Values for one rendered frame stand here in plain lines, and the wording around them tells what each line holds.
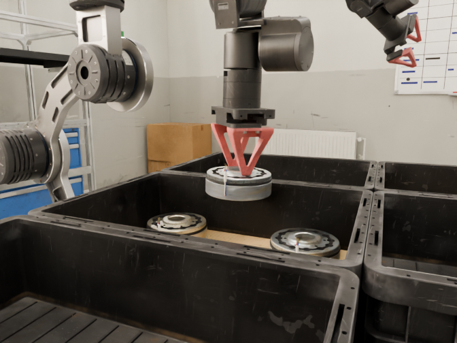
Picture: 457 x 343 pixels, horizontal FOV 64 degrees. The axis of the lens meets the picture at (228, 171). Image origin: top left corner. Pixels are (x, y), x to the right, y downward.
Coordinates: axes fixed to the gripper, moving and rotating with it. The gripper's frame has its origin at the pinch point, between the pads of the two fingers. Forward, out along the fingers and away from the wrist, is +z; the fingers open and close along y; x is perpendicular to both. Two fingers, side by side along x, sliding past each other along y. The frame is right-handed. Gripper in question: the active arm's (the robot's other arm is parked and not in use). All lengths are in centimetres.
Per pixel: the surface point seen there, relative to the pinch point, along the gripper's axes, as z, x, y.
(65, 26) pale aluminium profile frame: -48, 28, 214
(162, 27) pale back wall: -80, -72, 396
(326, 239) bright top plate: 9.9, -10.3, -9.4
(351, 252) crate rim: 2.6, 0.3, -26.8
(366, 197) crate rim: 2.9, -14.6, -12.1
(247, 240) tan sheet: 13.5, -2.7, 1.9
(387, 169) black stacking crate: 5.0, -40.7, 10.0
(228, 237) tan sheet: 13.6, -0.2, 4.2
